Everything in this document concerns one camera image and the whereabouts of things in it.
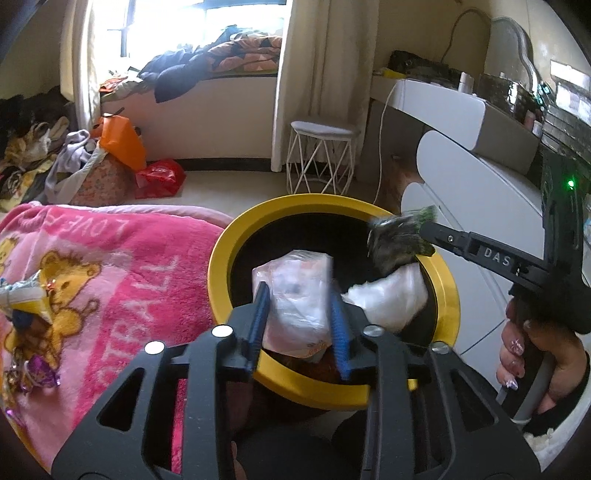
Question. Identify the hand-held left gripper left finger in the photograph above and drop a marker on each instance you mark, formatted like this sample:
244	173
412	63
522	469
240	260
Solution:
258	323

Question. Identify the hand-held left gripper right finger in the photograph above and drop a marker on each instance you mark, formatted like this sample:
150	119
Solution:
339	332

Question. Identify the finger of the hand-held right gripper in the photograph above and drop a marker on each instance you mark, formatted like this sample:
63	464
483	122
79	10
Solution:
445	236

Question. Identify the white printed plastic wrapper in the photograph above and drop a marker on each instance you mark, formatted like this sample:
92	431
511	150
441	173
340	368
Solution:
295	295

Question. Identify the dark green snack wrapper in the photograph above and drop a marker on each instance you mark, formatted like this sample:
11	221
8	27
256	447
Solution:
397	244

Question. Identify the yellow rimmed trash bin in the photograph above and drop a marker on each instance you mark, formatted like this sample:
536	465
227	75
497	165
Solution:
221	277

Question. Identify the white foam net sleeve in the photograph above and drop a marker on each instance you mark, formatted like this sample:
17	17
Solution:
392	295

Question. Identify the yellow snack wrapper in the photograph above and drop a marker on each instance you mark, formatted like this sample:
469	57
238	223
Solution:
27	295

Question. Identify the blue wrapper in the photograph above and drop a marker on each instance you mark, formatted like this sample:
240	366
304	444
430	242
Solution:
22	322

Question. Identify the person's right forearm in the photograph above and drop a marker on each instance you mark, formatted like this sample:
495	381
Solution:
554	424

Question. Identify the person's right hand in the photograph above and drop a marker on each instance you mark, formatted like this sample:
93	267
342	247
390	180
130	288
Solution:
563	364

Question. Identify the white scalloped cabinet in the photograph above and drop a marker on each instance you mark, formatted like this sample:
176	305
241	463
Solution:
471	198

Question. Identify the pink printed blanket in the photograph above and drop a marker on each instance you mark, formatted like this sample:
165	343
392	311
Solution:
115	277

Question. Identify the white bottle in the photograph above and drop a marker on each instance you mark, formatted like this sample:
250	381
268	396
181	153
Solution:
466	82

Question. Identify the dark bag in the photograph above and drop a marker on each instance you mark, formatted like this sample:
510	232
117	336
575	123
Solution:
415	64

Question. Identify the red shopping bag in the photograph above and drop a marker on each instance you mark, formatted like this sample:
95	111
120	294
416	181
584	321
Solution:
159	177

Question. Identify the wavy framed mirror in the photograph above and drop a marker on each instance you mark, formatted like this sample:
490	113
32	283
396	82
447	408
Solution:
512	50

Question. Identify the wide cream curtain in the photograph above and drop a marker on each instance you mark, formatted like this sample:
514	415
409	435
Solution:
323	69

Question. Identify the floral fabric basket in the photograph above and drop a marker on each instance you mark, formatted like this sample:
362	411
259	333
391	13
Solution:
104	182

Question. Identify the white window seat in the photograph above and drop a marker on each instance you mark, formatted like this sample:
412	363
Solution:
207	115

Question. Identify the orange bag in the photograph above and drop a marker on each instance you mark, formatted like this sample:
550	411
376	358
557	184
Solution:
122	143

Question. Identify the grey white garment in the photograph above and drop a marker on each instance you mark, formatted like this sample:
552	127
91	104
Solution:
69	157

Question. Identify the dark blue clothes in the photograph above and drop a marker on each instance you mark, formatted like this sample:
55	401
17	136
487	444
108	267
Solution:
180	74

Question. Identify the orange patterned quilt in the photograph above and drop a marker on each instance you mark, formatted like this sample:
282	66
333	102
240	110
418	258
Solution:
244	53

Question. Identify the pile of clothes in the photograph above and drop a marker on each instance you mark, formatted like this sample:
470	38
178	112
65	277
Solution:
27	152

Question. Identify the window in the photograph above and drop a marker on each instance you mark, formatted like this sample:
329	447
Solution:
207	23

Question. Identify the narrow cream curtain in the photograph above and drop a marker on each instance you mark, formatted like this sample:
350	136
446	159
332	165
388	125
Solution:
87	55

